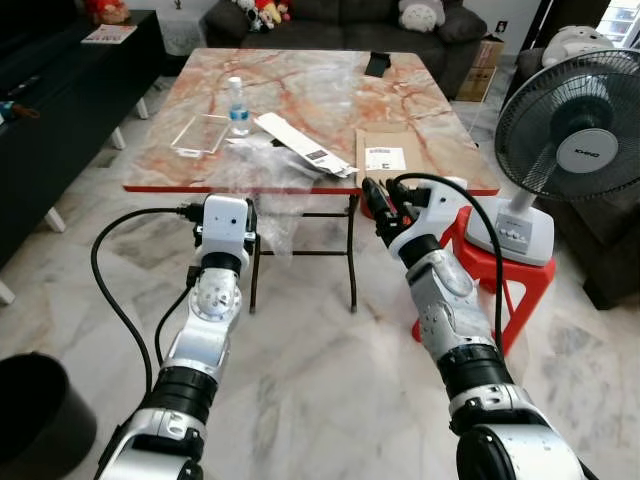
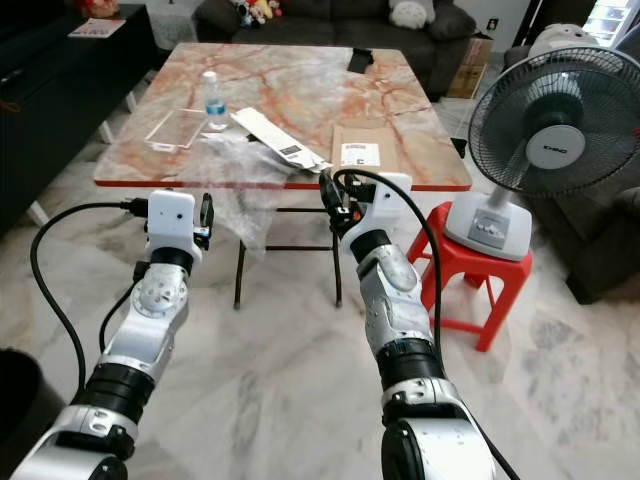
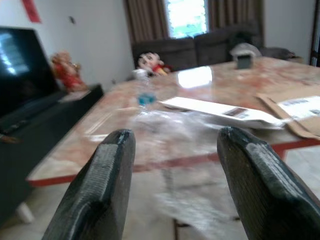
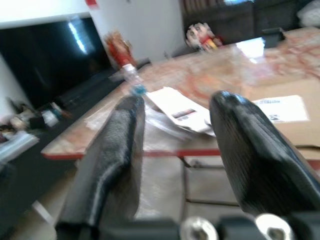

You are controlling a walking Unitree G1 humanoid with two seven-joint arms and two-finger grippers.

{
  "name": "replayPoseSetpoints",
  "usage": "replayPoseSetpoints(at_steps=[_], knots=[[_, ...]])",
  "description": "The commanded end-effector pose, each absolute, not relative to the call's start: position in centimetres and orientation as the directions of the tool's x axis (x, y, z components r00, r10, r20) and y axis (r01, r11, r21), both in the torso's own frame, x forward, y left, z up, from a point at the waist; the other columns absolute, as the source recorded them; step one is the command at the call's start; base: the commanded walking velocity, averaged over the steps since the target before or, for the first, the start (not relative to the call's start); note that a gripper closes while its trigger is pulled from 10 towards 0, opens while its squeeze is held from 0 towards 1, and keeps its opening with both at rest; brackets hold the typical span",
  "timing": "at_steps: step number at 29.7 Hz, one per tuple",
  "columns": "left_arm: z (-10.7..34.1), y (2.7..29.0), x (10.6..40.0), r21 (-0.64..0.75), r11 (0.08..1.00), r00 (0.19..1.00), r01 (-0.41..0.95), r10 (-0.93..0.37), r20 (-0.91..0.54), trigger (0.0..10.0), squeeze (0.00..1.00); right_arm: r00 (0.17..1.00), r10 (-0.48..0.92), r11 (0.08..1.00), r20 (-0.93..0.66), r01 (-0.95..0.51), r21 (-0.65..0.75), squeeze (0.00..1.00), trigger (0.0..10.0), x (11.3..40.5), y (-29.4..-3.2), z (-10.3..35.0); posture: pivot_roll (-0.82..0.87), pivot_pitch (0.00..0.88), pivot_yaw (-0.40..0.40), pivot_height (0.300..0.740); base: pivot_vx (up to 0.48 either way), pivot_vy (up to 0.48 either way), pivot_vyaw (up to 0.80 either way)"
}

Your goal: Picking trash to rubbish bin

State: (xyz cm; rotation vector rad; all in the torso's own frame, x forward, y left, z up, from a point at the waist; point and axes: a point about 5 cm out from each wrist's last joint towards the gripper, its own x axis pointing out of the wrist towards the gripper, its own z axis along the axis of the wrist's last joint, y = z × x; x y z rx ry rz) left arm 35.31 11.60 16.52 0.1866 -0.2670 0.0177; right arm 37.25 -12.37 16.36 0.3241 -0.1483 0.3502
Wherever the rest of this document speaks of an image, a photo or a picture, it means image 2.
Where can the clear plastic bag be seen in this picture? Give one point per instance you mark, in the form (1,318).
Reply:
(230,185)

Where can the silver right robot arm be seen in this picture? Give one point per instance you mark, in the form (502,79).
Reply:
(395,300)

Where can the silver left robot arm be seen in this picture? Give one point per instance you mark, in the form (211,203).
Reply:
(155,300)

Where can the black round rubbish bin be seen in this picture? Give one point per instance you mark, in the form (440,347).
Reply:
(25,420)

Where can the brown cardboard parcel with label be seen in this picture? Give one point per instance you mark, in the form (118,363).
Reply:
(365,148)

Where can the long white paper box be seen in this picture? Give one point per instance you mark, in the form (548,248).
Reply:
(275,138)

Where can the clear flat plastic sheet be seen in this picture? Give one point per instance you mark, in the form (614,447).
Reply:
(175,130)

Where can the pink marble folding table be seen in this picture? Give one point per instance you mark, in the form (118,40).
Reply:
(290,95)

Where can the clear plastic water bottle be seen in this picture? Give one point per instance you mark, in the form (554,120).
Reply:
(214,100)

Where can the small black pouch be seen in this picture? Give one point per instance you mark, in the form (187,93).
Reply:
(361,60)

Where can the dark grey sofa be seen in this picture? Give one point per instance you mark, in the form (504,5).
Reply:
(330,35)

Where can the red plastic stool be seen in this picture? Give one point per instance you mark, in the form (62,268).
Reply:
(495,275)

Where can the brown cardboard box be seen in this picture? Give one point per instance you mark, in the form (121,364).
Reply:
(468,65)

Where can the long black TV cabinet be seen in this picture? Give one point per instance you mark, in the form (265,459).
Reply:
(60,100)

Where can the grey white plush toy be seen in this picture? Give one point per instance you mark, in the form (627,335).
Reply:
(410,12)

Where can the red yellow plush toy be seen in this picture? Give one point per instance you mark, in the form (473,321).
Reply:
(258,9)

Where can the white red booklet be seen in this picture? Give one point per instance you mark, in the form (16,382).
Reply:
(97,27)

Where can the white electric desk fan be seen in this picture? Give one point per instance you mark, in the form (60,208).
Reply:
(555,130)

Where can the large white plush toy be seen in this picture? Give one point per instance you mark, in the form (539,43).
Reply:
(565,40)

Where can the bright window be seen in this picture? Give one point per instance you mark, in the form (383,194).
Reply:
(615,20)

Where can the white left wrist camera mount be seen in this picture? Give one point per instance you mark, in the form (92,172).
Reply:
(172,220)

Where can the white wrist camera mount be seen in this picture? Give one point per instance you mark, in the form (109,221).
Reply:
(385,200)
(172,220)

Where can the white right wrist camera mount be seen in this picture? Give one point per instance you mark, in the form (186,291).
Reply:
(385,200)

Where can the white wall socket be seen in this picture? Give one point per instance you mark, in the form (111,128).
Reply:
(492,24)

